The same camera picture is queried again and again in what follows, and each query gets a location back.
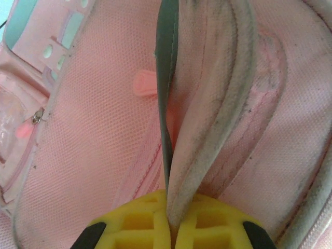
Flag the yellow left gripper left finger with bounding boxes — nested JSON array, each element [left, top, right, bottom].
[[74, 189, 172, 249]]

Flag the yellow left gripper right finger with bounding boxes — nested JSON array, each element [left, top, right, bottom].
[[171, 193, 274, 249]]

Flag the pink school backpack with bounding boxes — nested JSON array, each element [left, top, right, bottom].
[[0, 0, 332, 249]]

